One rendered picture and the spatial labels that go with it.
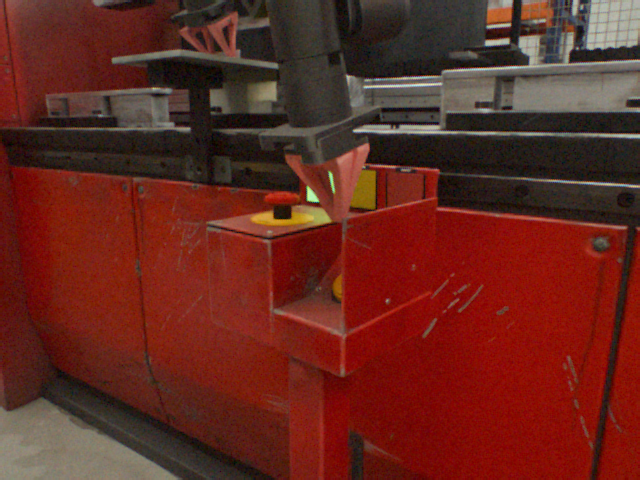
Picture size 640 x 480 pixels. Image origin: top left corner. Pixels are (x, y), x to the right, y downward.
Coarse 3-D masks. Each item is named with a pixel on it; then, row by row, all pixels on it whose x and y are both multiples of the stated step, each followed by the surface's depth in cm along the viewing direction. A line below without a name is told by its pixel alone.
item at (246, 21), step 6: (234, 0) 103; (234, 6) 104; (240, 6) 103; (240, 12) 103; (246, 12) 102; (240, 18) 104; (246, 18) 103; (264, 18) 101; (240, 24) 105; (246, 24) 104; (252, 24) 103; (258, 24) 102; (264, 24) 101
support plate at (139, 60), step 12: (120, 60) 86; (132, 60) 84; (144, 60) 83; (156, 60) 83; (168, 60) 83; (180, 60) 84; (192, 60) 84; (204, 60) 84; (216, 60) 84; (228, 60) 87; (240, 60) 89; (252, 60) 91; (228, 72) 105; (240, 72) 105
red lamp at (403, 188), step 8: (392, 176) 56; (400, 176) 55; (408, 176) 54; (416, 176) 54; (392, 184) 56; (400, 184) 55; (408, 184) 55; (416, 184) 54; (392, 192) 56; (400, 192) 55; (408, 192) 55; (416, 192) 54; (392, 200) 56; (400, 200) 56; (408, 200) 55; (416, 200) 54
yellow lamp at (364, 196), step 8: (360, 176) 59; (368, 176) 58; (360, 184) 59; (368, 184) 58; (360, 192) 59; (368, 192) 58; (352, 200) 60; (360, 200) 59; (368, 200) 59; (368, 208) 59
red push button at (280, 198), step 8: (280, 192) 57; (288, 192) 57; (264, 200) 56; (272, 200) 55; (280, 200) 54; (288, 200) 55; (296, 200) 55; (272, 208) 56; (280, 208) 56; (288, 208) 56; (280, 216) 56; (288, 216) 56
